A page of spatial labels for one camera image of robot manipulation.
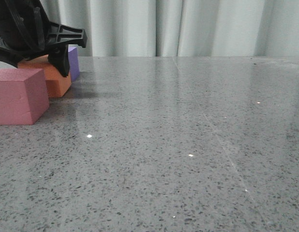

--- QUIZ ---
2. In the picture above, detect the orange foam block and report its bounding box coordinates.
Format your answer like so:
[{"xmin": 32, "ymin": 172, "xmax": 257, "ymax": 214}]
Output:
[{"xmin": 17, "ymin": 55, "xmax": 72, "ymax": 98}]

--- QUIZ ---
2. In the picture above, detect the pale green curtain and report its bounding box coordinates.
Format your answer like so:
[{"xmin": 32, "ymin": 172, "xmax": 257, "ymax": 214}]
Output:
[{"xmin": 42, "ymin": 0, "xmax": 299, "ymax": 57}]

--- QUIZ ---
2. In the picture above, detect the pink foam cube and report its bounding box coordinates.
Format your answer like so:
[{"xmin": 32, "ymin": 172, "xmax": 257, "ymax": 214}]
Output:
[{"xmin": 0, "ymin": 69, "xmax": 49, "ymax": 125}]

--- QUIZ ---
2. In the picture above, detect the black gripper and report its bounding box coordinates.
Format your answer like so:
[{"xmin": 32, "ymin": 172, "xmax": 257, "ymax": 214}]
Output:
[{"xmin": 0, "ymin": 0, "xmax": 87, "ymax": 77}]

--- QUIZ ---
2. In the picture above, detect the purple foam cube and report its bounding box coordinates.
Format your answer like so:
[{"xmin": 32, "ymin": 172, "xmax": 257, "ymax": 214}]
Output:
[{"xmin": 68, "ymin": 47, "xmax": 80, "ymax": 82}]

